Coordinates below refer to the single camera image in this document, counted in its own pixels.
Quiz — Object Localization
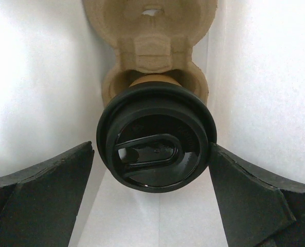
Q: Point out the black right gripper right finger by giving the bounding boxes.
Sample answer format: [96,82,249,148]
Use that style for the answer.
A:
[208,144,305,246]

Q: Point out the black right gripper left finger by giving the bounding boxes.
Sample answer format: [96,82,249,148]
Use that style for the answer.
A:
[0,142,94,246]

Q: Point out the black plastic cup lid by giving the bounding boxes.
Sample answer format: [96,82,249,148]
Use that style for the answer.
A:
[96,81,217,193]

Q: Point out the light blue paper bag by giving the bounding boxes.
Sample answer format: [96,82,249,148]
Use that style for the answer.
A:
[0,1,305,246]

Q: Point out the brown paper coffee cup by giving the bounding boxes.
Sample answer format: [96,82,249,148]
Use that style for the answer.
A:
[129,74,181,87]

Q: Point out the brown cardboard cup carrier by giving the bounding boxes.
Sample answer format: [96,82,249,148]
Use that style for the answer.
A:
[83,1,218,104]

